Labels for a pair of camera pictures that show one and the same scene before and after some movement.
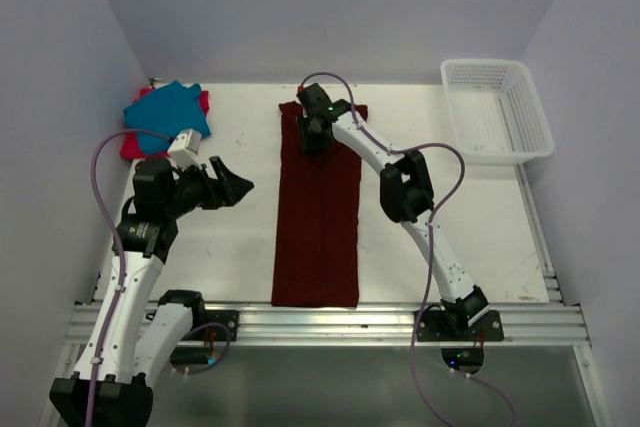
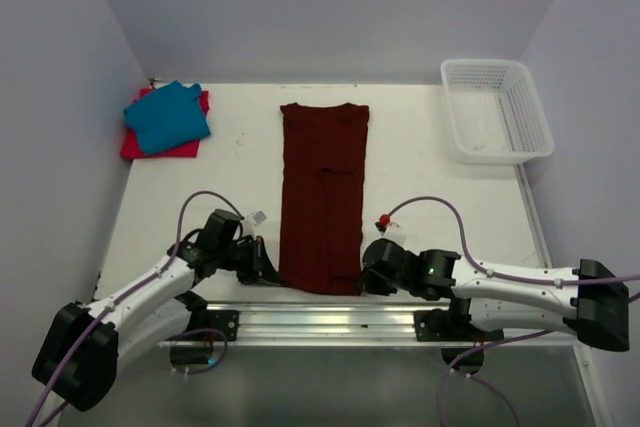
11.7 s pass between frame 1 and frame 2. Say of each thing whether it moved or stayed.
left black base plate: stayed
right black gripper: moved
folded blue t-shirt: stayed
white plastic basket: stayed
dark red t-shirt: moved
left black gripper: moved
